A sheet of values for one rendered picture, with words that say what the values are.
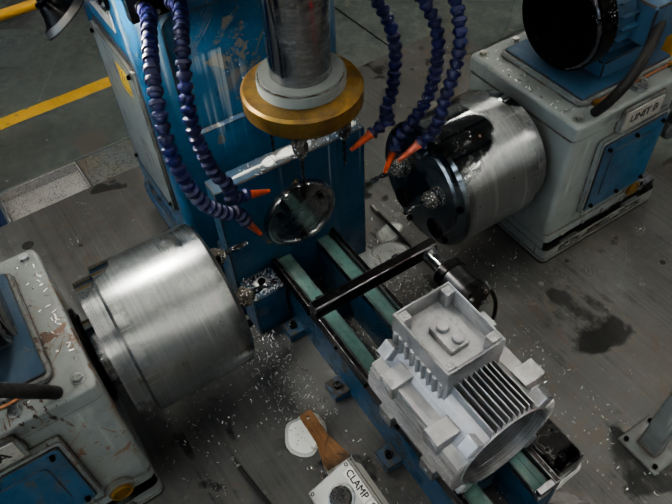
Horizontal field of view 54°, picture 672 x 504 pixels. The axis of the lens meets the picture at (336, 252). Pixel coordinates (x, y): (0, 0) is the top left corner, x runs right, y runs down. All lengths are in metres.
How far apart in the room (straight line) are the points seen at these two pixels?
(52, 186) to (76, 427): 1.54
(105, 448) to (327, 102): 0.59
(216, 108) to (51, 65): 2.68
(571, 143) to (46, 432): 0.95
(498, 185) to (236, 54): 0.50
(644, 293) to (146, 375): 0.99
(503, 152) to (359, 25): 2.60
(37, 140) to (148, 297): 2.41
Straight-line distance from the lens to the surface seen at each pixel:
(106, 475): 1.12
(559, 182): 1.32
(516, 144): 1.22
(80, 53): 3.85
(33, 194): 2.45
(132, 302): 0.98
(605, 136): 1.33
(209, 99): 1.17
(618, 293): 1.47
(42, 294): 1.04
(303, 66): 0.93
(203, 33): 1.11
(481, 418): 0.91
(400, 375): 0.96
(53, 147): 3.27
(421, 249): 1.16
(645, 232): 1.60
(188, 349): 0.99
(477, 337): 0.96
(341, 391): 1.24
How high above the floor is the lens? 1.91
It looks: 49 degrees down
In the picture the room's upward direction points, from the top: 4 degrees counter-clockwise
